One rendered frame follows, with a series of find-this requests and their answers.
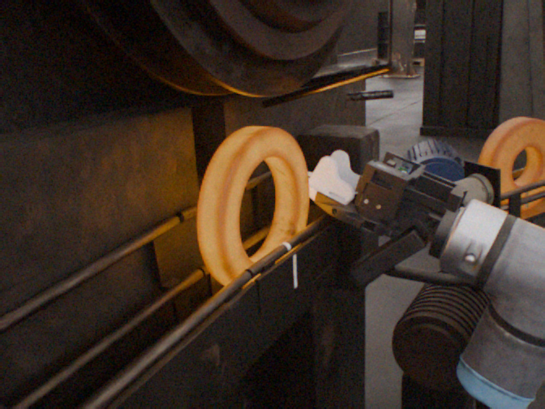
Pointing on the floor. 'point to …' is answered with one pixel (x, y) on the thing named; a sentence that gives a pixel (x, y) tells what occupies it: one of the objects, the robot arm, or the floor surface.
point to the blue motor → (436, 160)
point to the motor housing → (436, 345)
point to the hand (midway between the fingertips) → (302, 181)
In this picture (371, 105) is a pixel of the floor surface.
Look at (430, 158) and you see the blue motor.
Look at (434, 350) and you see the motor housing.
